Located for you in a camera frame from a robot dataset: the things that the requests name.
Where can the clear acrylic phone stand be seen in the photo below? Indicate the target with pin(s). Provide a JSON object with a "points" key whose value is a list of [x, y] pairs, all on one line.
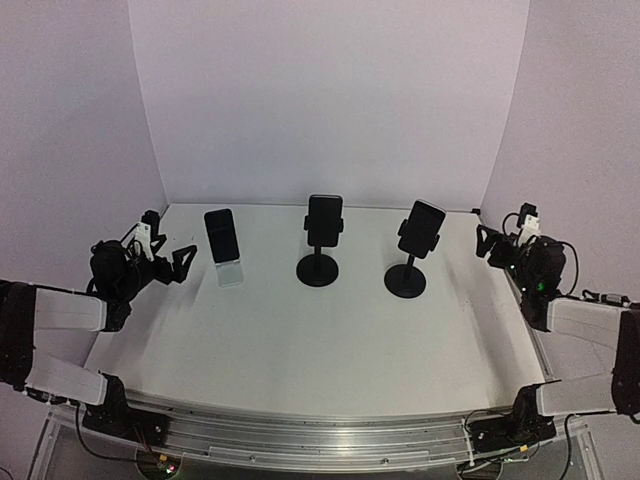
{"points": [[229, 274]]}

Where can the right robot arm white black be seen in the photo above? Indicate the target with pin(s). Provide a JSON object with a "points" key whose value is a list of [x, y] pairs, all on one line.
{"points": [[607, 320]]}

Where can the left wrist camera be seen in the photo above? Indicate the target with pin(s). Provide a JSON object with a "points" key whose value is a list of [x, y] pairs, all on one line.
{"points": [[140, 244]]}

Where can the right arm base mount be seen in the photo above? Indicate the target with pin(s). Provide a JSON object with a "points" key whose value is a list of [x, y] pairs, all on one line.
{"points": [[524, 425]]}

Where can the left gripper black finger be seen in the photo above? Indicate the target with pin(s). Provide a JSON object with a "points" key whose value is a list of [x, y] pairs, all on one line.
{"points": [[181, 262], [153, 218]]}

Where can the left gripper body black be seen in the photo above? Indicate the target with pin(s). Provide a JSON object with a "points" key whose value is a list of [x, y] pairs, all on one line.
{"points": [[128, 284]]}

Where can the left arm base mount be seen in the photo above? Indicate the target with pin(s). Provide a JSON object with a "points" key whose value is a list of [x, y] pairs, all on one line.
{"points": [[116, 418]]}

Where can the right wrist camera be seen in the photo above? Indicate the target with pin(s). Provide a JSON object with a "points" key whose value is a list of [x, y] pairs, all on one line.
{"points": [[528, 224]]}

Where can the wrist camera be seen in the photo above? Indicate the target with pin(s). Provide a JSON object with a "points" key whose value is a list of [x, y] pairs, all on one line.
{"points": [[528, 224], [140, 244]]}

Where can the black phone stand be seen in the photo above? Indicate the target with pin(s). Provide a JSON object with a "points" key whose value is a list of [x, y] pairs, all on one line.
{"points": [[405, 280], [317, 269]]}

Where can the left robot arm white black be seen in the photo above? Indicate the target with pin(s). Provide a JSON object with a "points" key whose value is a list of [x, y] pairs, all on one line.
{"points": [[27, 308]]}

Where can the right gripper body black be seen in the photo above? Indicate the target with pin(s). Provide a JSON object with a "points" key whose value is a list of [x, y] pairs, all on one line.
{"points": [[523, 274]]}

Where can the black phone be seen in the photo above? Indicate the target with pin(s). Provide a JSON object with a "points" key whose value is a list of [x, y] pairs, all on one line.
{"points": [[221, 233], [421, 231], [323, 222]]}

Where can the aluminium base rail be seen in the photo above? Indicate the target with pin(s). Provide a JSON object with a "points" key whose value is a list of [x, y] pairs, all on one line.
{"points": [[189, 441]]}

